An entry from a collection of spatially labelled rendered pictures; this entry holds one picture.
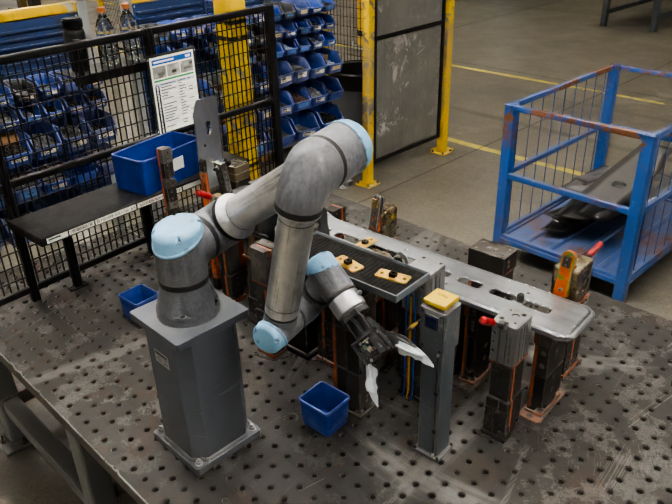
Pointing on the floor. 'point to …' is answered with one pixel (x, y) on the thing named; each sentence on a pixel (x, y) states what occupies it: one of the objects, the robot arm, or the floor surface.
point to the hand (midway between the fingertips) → (407, 387)
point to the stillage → (593, 193)
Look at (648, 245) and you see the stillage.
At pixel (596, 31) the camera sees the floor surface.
